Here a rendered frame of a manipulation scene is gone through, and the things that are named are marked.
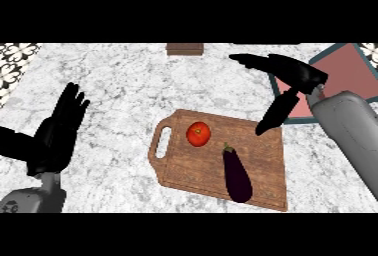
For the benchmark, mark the brown wooden cutting board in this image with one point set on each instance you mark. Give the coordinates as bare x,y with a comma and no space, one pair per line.
222,160

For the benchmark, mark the pink box with teal rim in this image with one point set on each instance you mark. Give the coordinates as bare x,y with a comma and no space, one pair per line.
340,76

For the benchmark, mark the small brown wooden block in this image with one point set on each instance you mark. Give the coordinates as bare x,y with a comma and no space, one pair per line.
185,49

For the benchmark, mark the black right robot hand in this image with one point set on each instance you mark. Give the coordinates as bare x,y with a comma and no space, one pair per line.
290,71

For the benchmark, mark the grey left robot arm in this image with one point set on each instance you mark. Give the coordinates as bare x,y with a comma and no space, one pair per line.
38,196

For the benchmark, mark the dark purple eggplant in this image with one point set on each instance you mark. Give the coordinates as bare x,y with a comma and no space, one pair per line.
237,176

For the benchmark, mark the red tomato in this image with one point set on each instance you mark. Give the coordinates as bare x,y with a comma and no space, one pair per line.
199,133

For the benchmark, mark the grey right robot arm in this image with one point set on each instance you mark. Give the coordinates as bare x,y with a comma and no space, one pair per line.
348,133

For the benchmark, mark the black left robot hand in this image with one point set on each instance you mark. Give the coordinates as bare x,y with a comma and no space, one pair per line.
54,140

